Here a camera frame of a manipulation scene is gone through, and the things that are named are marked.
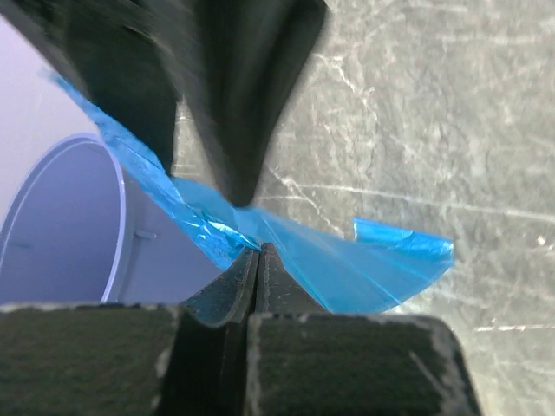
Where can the blue plastic trash bin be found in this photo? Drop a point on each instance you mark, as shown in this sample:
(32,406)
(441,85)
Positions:
(81,229)

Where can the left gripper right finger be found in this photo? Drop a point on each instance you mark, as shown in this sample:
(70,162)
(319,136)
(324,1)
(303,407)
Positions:
(302,360)

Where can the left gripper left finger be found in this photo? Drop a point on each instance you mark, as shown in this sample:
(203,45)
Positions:
(131,359)

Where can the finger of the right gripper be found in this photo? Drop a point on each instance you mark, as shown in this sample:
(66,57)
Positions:
(104,50)
(237,63)

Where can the blue trash bag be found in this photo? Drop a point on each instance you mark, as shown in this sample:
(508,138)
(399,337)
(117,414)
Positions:
(382,267)

